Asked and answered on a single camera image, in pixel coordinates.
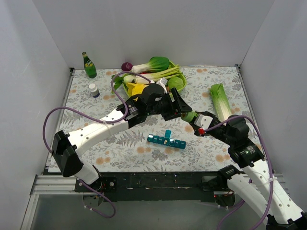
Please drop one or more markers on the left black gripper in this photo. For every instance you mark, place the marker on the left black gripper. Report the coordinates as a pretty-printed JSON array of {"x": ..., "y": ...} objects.
[{"x": 174, "y": 105}]

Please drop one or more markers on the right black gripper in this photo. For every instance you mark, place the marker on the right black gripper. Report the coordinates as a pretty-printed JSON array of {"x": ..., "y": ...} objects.
[{"x": 199, "y": 129}]

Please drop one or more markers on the green pill bottle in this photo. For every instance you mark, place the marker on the green pill bottle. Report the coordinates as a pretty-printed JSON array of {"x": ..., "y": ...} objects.
[{"x": 189, "y": 116}]

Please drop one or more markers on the teal weekly pill organizer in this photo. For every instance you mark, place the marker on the teal weekly pill organizer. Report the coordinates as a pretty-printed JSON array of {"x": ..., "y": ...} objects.
[{"x": 166, "y": 140}]

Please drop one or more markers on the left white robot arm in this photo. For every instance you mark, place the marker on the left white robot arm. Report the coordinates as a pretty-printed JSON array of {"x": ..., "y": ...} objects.
[{"x": 67, "y": 149}]

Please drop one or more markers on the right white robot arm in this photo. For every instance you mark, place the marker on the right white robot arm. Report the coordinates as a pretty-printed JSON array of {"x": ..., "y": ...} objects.
[{"x": 263, "y": 193}]

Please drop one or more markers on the napa cabbage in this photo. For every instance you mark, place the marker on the napa cabbage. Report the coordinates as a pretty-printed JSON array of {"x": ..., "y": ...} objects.
[{"x": 220, "y": 102}]

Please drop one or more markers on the round green cabbage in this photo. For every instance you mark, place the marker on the round green cabbage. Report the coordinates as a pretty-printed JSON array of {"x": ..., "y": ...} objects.
[{"x": 175, "y": 82}]

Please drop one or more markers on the floral table mat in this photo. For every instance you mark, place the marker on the floral table mat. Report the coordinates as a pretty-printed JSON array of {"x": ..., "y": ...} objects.
[{"x": 129, "y": 151}]

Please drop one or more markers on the celery stalk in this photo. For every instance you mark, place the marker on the celery stalk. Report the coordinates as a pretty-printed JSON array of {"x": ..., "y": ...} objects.
[{"x": 131, "y": 77}]

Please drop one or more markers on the yellow cabbage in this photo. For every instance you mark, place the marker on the yellow cabbage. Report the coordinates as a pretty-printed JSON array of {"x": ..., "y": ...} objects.
[{"x": 135, "y": 89}]

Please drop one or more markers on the bok choy top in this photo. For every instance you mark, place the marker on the bok choy top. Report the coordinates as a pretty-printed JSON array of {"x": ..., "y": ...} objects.
[{"x": 155, "y": 64}]

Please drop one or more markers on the green plastic basket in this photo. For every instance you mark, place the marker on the green plastic basket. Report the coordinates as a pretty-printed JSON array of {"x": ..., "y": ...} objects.
[{"x": 171, "y": 64}]

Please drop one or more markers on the purple onion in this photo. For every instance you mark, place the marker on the purple onion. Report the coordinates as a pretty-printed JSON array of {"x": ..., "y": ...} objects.
[{"x": 126, "y": 66}]

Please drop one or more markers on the white pill bottle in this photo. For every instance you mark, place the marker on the white pill bottle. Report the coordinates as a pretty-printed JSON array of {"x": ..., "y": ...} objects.
[{"x": 94, "y": 92}]

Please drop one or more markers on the green glass bottle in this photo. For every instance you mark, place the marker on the green glass bottle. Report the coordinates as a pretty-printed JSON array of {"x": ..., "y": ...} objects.
[{"x": 89, "y": 66}]

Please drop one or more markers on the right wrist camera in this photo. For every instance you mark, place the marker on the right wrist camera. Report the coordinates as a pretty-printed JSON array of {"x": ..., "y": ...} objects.
[{"x": 203, "y": 123}]

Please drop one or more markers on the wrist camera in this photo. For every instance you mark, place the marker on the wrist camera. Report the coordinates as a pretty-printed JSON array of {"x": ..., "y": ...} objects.
[
  {"x": 203, "y": 123},
  {"x": 162, "y": 82}
]

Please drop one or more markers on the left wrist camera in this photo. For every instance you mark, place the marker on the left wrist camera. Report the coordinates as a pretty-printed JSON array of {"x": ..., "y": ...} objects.
[{"x": 162, "y": 82}]

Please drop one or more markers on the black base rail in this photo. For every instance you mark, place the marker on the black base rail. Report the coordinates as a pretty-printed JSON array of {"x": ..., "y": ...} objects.
[{"x": 140, "y": 186}]

